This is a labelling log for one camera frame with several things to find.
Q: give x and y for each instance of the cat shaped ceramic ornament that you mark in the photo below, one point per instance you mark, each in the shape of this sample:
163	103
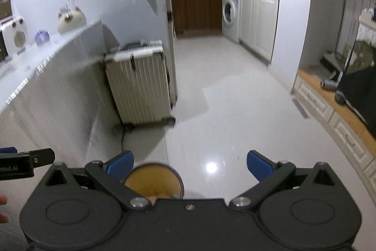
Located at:
70	19

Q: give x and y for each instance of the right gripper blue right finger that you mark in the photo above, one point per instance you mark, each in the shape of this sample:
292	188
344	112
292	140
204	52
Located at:
260	166

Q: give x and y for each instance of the yellow trash bin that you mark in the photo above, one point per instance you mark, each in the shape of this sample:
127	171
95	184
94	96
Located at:
156	180

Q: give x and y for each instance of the blue white tissue pack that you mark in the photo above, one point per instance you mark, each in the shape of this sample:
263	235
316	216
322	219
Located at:
41	37

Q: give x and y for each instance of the white space heater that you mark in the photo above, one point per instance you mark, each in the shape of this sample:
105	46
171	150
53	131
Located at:
15	36

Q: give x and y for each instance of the white washing machine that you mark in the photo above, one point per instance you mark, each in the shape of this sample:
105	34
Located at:
231	19

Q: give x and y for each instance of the white kitchen cabinets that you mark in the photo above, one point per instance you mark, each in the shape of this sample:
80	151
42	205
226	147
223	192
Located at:
258	23

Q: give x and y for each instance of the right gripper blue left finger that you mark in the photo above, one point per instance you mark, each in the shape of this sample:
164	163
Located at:
120	166

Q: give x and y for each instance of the white ribbed suitcase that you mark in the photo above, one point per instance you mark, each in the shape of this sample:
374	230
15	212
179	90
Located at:
139	81

